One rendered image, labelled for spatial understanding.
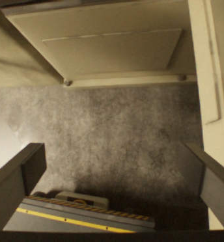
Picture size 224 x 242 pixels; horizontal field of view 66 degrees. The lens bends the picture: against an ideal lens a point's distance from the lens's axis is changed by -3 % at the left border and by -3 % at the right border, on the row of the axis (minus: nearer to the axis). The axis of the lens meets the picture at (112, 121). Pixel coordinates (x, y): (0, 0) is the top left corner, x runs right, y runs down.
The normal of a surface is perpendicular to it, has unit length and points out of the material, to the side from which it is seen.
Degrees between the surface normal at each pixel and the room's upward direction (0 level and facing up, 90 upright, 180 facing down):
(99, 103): 0
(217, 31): 0
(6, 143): 0
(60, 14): 90
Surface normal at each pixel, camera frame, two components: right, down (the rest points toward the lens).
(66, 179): -0.11, -0.16
